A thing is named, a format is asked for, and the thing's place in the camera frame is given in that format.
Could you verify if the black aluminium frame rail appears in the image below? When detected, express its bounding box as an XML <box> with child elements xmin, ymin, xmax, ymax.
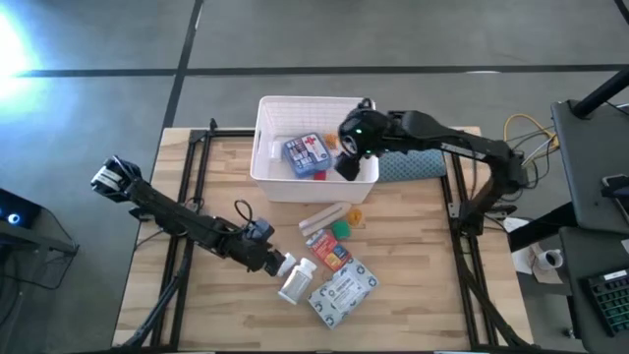
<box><xmin>189</xmin><ymin>117</ymin><xmax>257</xmax><ymax>140</ymax></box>
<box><xmin>169</xmin><ymin>130</ymin><xmax>217</xmax><ymax>348</ymax></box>
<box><xmin>149</xmin><ymin>130</ymin><xmax>206</xmax><ymax>348</ymax></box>
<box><xmin>439</xmin><ymin>130</ymin><xmax>481</xmax><ymax>349</ymax></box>
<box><xmin>451</xmin><ymin>164</ymin><xmax>500</xmax><ymax>348</ymax></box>

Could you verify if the black backlit keyboard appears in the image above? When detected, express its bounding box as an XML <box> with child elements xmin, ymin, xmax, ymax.
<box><xmin>583</xmin><ymin>268</ymin><xmax>629</xmax><ymax>338</ymax></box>

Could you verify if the yellow cable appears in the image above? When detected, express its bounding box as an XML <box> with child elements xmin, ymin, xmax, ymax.
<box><xmin>502</xmin><ymin>112</ymin><xmax>561</xmax><ymax>148</ymax></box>

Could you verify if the black slanted pole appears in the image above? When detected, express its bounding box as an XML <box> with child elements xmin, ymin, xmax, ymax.
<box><xmin>571</xmin><ymin>67</ymin><xmax>629</xmax><ymax>120</ymax></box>

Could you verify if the white paper sheet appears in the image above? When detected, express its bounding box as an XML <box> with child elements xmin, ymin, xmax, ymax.
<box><xmin>510</xmin><ymin>240</ymin><xmax>564</xmax><ymax>285</ymax></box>

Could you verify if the black wire stand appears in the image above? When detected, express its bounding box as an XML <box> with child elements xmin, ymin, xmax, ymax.
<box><xmin>0</xmin><ymin>223</ymin><xmax>81</xmax><ymax>354</ymax></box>

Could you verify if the black desk top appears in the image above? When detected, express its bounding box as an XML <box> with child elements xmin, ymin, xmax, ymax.
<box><xmin>549</xmin><ymin>99</ymin><xmax>629</xmax><ymax>233</ymax></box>
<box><xmin>558</xmin><ymin>225</ymin><xmax>629</xmax><ymax>354</ymax></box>

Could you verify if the black device with blue light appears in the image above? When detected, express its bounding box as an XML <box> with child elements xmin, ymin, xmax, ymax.
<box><xmin>0</xmin><ymin>187</ymin><xmax>43</xmax><ymax>230</ymax></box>

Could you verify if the white blue-printed mailer package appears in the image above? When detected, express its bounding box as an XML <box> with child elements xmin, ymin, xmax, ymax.
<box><xmin>307</xmin><ymin>256</ymin><xmax>379</xmax><ymax>329</ymax></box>

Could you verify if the blue patterned cushion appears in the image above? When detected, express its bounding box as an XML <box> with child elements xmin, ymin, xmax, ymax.
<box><xmin>378</xmin><ymin>149</ymin><xmax>448</xmax><ymax>183</ymax></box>

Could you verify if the black smartphone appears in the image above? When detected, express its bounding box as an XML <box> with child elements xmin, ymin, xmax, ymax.
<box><xmin>600</xmin><ymin>173</ymin><xmax>629</xmax><ymax>201</ymax></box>

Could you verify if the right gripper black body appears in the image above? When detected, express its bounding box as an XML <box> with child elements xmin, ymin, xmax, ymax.
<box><xmin>338</xmin><ymin>97</ymin><xmax>392</xmax><ymax>159</ymax></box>

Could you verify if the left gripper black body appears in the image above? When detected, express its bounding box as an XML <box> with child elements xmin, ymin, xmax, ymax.
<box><xmin>224</xmin><ymin>229</ymin><xmax>287</xmax><ymax>277</ymax></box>

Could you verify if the grey cable bundle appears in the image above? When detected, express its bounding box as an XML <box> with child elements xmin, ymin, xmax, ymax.
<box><xmin>505</xmin><ymin>126</ymin><xmax>560</xmax><ymax>188</ymax></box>

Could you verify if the red medicine box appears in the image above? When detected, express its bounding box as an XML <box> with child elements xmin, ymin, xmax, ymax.
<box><xmin>305</xmin><ymin>228</ymin><xmax>353</xmax><ymax>272</ymax></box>

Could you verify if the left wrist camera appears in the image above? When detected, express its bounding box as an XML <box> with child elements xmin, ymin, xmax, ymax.
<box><xmin>245</xmin><ymin>217</ymin><xmax>276</xmax><ymax>242</ymax></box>

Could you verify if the white plastic lattice basket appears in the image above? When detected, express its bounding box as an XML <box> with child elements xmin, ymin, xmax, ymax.
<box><xmin>250</xmin><ymin>95</ymin><xmax>381</xmax><ymax>206</ymax></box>

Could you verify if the black diagonal frame brace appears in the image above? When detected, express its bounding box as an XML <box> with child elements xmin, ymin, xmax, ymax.
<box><xmin>120</xmin><ymin>255</ymin><xmax>191</xmax><ymax>348</ymax></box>
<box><xmin>459</xmin><ymin>263</ymin><xmax>530</xmax><ymax>349</ymax></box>

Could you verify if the white coffee mug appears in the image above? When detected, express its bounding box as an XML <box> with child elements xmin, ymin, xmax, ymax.
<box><xmin>537</xmin><ymin>248</ymin><xmax>565</xmax><ymax>271</ymax></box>

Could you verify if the large white pill bottle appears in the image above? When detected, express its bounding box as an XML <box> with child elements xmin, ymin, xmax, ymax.
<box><xmin>277</xmin><ymin>257</ymin><xmax>318</xmax><ymax>306</ymax></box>

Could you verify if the blue first aid box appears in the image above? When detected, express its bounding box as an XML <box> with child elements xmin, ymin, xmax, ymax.
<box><xmin>282</xmin><ymin>132</ymin><xmax>334</xmax><ymax>179</ymax></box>

